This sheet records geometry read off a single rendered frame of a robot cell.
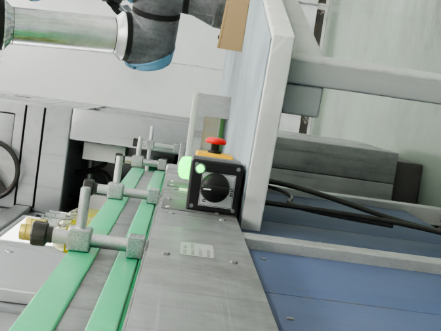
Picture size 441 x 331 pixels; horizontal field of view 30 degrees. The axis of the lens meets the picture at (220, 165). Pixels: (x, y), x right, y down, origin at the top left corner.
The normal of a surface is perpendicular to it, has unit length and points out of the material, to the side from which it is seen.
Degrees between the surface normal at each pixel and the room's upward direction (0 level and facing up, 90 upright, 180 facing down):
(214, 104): 90
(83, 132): 90
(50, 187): 90
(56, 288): 90
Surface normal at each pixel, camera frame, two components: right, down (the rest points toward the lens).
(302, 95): 0.00, 0.37
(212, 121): 0.04, 0.09
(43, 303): 0.14, -0.99
